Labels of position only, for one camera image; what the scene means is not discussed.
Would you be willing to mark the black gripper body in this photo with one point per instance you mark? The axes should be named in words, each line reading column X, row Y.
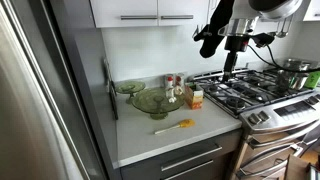
column 237, row 43

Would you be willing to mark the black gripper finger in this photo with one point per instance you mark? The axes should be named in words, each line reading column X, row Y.
column 228, row 66
column 235, row 57

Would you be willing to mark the yellow smiley silicone spatula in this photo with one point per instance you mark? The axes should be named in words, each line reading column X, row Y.
column 182, row 124

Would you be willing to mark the grey top drawer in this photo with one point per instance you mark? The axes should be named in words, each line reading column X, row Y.
column 151, row 168

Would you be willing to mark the grey drawer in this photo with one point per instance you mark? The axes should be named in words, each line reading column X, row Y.
column 207, row 168
column 151, row 168

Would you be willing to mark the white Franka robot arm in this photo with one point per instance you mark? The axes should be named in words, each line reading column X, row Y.
column 240, row 25

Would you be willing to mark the grey lower drawer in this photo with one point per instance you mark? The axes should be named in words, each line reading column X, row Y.
column 207, row 168

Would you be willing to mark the orange white carton box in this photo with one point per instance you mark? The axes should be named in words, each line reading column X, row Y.
column 193, row 96

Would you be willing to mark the steel pot on stove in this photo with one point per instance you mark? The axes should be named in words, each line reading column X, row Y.
column 293, row 75

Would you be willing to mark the red lid tin can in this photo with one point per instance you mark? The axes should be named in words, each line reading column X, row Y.
column 169, row 80

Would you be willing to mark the stainless gas stove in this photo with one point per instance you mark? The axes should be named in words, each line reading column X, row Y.
column 277, row 122

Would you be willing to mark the green bottle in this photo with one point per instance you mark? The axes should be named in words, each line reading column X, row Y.
column 312, row 80

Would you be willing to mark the large green glass cake stand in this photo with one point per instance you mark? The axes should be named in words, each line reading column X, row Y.
column 154, row 102

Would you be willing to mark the small green glass cake stand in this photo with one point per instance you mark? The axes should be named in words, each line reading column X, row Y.
column 130, row 87

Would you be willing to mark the magnetic knife rack with knives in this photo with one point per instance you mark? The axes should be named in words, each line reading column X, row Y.
column 110, row 88

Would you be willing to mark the white upper cabinet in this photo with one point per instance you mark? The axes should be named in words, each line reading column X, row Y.
column 135, row 13

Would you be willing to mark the stainless steel refrigerator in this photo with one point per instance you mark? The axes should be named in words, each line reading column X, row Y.
column 47, row 114

